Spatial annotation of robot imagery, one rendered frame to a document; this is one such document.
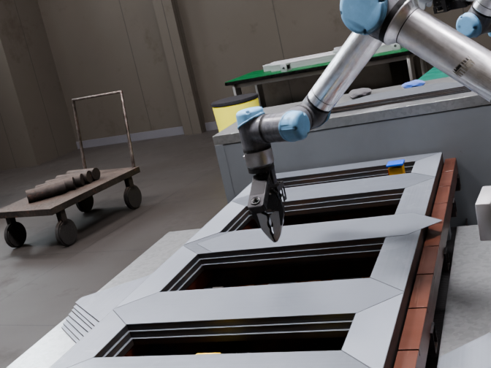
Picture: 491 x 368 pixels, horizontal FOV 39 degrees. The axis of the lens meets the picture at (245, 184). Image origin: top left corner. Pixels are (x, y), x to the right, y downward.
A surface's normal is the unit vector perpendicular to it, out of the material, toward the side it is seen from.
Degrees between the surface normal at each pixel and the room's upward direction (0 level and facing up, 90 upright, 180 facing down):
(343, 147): 90
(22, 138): 90
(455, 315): 0
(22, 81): 90
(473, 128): 90
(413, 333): 0
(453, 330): 0
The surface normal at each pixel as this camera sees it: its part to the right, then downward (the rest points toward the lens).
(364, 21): -0.66, 0.23
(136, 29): -0.42, 0.30
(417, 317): -0.21, -0.95
